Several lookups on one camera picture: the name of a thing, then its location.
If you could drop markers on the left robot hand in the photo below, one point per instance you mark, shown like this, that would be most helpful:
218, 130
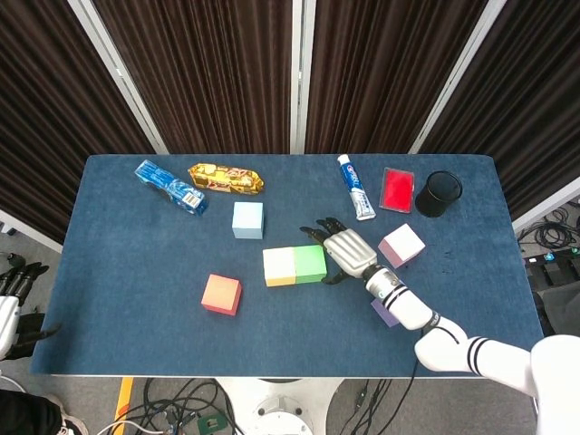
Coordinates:
9, 321

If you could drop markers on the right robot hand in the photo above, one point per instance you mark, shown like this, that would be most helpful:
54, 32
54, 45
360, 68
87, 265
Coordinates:
349, 251

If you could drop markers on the green cube block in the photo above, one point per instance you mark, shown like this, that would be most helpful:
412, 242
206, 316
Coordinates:
310, 263

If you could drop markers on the yellow cube block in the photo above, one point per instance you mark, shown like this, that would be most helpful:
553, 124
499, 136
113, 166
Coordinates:
278, 265

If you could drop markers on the light blue cube block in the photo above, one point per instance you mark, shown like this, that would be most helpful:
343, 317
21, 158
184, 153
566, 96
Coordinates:
247, 217

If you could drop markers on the orange red cube block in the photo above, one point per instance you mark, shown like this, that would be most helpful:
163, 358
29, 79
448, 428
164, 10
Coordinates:
221, 293

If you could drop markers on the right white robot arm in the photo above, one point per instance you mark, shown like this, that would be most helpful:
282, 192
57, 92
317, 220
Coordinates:
408, 308

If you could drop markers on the pink cube block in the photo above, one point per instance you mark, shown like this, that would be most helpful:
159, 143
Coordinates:
403, 244

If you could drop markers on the purple cube block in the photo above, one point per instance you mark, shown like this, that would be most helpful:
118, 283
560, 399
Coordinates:
383, 312

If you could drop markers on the black caster wheel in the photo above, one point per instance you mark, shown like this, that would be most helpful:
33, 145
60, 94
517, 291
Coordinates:
14, 259

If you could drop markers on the white blue toothpaste tube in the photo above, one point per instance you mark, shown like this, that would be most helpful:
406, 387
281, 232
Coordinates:
355, 186

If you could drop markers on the red ink pad case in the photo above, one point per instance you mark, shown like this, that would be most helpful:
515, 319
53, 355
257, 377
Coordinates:
398, 189

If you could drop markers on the blue felt table cover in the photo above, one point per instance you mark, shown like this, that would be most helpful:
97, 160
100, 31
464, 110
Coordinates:
294, 335

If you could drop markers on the black mesh pen cup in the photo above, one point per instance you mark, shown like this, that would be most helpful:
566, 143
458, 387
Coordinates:
437, 195

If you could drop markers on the white black sneaker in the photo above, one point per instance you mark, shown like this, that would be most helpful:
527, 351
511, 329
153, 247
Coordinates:
68, 423

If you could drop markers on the yellow floor tape strip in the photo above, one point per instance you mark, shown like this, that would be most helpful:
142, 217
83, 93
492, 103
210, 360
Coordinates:
124, 394

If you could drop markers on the gold cookie package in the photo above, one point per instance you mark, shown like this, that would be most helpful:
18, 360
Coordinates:
226, 179

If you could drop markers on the brown fabric partition panel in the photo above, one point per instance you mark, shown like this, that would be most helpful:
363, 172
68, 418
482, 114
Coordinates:
385, 68
204, 68
534, 90
45, 113

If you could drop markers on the blue cookie package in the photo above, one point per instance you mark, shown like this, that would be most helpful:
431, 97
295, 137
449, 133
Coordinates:
170, 186

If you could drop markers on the black device with teal lights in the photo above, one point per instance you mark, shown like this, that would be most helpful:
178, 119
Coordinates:
550, 272

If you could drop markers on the green box on floor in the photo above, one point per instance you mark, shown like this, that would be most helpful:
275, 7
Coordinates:
210, 423

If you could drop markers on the white partition frame rail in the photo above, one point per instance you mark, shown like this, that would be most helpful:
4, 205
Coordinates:
27, 230
544, 206

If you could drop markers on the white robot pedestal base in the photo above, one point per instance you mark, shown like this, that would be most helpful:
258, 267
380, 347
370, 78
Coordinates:
281, 408

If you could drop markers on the white partition frame post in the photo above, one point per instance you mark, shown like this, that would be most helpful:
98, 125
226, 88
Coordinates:
302, 68
454, 74
120, 74

